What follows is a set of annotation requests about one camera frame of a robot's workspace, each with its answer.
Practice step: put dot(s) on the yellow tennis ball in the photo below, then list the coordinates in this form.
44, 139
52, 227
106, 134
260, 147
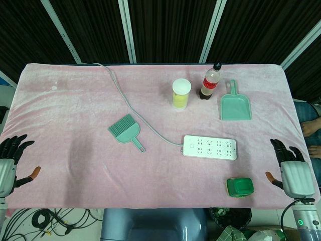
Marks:
180, 96
180, 104

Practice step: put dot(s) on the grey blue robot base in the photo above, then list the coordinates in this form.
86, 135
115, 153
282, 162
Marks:
153, 224

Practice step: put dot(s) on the white partition frame post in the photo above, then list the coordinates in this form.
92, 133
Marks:
213, 30
64, 32
127, 32
301, 45

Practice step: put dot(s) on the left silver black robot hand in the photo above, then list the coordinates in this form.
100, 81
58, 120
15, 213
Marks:
6, 173

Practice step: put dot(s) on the pink plush table cloth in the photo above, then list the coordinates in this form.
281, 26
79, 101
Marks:
87, 175

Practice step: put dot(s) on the green box with yellow sponge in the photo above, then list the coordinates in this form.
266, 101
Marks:
239, 187

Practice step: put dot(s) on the cola bottle red label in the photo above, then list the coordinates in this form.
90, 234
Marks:
209, 84

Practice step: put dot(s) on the white power strip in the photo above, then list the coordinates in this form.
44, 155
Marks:
209, 150

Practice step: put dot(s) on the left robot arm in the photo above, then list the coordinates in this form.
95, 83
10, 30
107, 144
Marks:
2, 211

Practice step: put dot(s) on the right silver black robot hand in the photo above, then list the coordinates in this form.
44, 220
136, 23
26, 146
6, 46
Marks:
297, 178

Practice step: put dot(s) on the person leg in jeans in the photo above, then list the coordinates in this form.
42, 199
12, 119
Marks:
307, 111

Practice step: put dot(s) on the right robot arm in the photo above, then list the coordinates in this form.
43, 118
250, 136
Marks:
307, 221

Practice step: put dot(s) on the green checkered bag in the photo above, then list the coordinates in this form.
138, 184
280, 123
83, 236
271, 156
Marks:
232, 234

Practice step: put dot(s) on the teal hand brush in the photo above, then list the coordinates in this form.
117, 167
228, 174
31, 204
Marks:
126, 131

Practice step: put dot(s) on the white plastic bag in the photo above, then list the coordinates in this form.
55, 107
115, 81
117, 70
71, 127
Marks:
265, 236

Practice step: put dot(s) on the teal dustpan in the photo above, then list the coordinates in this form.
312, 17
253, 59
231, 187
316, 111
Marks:
235, 108

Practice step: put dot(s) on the black trash bag bin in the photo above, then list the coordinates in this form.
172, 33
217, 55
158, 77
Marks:
230, 217

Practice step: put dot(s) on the clear tennis ball tube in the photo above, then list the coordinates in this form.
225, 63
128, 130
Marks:
181, 85

